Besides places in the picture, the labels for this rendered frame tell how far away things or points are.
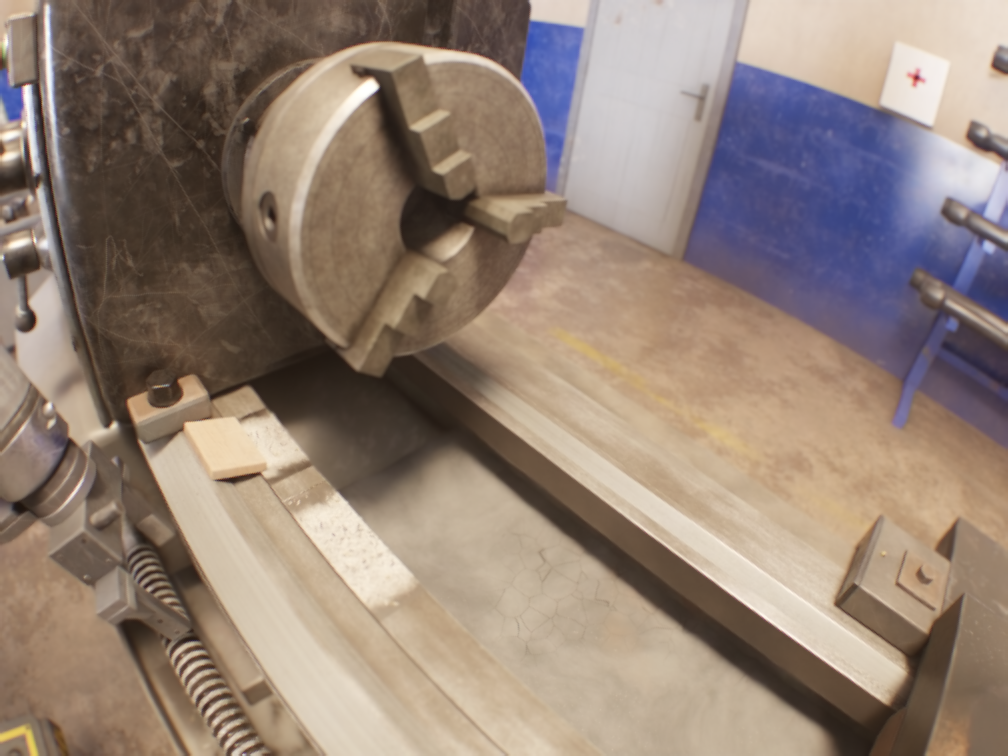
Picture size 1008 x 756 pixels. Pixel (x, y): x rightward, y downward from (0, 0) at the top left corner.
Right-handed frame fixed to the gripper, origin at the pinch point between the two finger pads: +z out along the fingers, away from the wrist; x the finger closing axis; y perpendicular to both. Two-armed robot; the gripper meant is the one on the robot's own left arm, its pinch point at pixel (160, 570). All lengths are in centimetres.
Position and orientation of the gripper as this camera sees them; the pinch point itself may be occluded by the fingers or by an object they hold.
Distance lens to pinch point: 61.0
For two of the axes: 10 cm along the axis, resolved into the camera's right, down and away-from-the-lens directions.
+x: -5.2, -4.6, 7.2
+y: 8.1, -5.4, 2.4
